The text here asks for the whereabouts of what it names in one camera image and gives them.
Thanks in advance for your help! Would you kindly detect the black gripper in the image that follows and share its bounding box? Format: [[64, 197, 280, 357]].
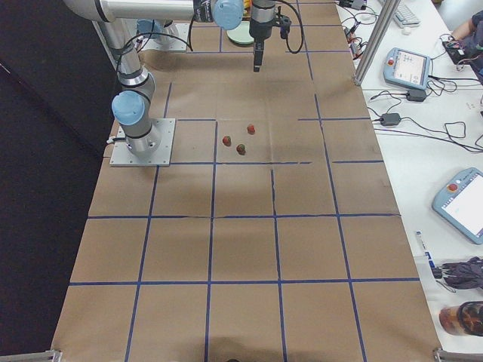
[[249, 18, 272, 72]]

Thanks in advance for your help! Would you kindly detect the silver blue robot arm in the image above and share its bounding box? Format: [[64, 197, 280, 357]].
[[249, 0, 275, 72], [64, 1, 244, 156]]

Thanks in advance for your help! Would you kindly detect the pale green plate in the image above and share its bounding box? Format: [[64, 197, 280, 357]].
[[226, 21, 254, 47]]

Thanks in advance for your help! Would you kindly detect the black power adapter lower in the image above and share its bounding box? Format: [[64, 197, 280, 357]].
[[380, 113, 401, 127]]

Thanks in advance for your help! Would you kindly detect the black power adapter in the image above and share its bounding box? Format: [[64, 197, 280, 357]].
[[406, 89, 427, 103], [380, 113, 401, 127]]

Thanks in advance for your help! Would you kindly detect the blue teach pendant upper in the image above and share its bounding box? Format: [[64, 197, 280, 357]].
[[383, 48, 431, 91]]

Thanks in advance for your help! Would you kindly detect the blue teach pendant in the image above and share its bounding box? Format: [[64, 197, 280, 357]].
[[432, 167, 483, 245], [383, 48, 431, 91]]

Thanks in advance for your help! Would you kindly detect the white keyboard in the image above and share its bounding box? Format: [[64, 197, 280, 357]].
[[393, 2, 420, 28]]

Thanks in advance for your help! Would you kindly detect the black power adapter upper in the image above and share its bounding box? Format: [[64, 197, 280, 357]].
[[406, 89, 427, 103]]

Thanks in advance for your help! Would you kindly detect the brown paper table cover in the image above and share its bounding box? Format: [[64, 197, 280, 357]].
[[52, 1, 438, 361]]

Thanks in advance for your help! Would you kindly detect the blue teach pendant lower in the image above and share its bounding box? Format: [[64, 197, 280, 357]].
[[432, 167, 483, 245]]

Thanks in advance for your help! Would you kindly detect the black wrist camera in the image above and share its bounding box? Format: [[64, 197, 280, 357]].
[[278, 15, 291, 40]]

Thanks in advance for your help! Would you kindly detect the aluminium frame post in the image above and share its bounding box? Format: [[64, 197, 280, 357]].
[[353, 0, 400, 86]]

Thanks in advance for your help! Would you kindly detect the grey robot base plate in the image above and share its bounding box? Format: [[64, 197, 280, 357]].
[[109, 118, 176, 167]]

